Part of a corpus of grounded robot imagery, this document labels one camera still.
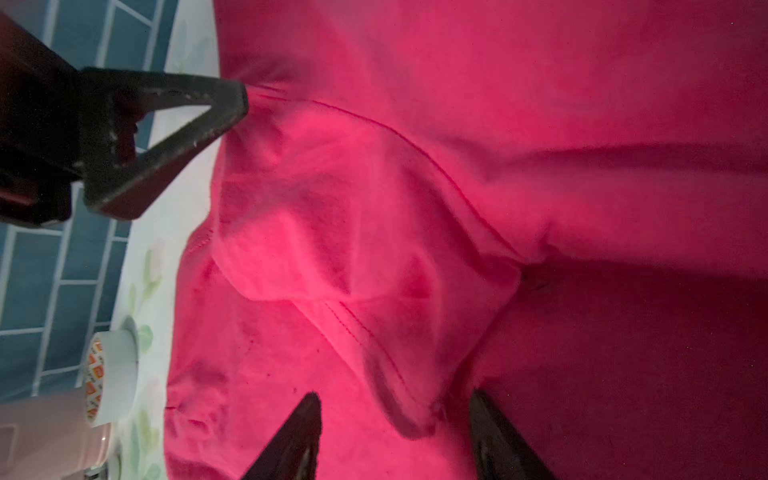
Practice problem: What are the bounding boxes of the white adhesive tape roll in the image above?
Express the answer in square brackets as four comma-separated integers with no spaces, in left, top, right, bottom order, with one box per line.
[84,329,139,427]

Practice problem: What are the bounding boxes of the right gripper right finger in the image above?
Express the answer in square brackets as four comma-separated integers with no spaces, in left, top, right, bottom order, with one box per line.
[469,390,556,480]

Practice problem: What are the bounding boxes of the pink t shirt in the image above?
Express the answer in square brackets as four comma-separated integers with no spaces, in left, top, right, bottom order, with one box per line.
[164,1,767,479]

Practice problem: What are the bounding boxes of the pink pencil cup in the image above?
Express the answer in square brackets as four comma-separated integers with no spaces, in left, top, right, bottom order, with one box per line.
[1,388,111,480]

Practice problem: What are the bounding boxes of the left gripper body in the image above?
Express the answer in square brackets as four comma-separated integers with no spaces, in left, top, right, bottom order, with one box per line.
[1,14,82,228]

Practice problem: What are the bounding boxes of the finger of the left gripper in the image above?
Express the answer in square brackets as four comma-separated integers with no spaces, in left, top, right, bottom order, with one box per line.
[78,68,249,220]

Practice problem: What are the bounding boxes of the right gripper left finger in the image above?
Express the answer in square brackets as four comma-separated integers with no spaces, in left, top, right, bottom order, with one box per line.
[241,392,322,480]

